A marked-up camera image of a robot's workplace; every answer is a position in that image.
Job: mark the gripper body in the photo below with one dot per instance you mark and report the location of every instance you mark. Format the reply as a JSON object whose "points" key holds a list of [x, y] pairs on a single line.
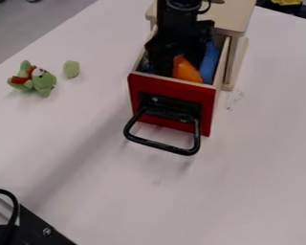
{"points": [[172, 41]]}

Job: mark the blue toy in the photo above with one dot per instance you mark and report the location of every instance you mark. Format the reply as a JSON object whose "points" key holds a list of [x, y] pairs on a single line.
{"points": [[210, 63]]}

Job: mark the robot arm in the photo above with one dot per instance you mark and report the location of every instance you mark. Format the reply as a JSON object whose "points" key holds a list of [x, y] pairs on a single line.
{"points": [[177, 11]]}

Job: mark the green plush bear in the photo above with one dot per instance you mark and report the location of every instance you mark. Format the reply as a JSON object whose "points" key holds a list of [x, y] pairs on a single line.
{"points": [[39, 81]]}

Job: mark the orange toy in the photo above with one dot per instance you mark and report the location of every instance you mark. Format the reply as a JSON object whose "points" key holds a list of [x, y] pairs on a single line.
{"points": [[186, 71]]}

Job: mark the black metal bracket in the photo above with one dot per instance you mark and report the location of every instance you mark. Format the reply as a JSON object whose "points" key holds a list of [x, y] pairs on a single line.
{"points": [[32, 231]]}

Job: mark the drawer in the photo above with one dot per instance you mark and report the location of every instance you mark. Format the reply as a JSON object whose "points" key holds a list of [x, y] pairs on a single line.
{"points": [[172, 92]]}

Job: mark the yellow and black object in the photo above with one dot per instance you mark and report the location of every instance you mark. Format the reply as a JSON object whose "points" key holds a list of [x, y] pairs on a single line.
{"points": [[286, 2]]}

